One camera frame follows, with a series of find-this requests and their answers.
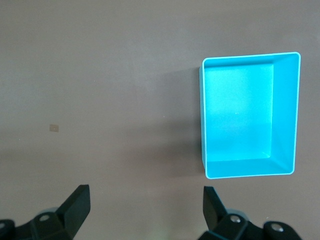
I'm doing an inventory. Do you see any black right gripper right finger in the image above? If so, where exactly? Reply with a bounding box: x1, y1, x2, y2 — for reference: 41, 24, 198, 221
197, 186, 301, 240

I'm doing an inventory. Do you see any blue plastic storage bin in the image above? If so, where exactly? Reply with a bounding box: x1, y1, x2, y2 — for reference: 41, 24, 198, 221
198, 51, 302, 180

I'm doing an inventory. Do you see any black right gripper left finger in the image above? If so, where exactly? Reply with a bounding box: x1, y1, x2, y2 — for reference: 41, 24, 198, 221
0, 184, 91, 240

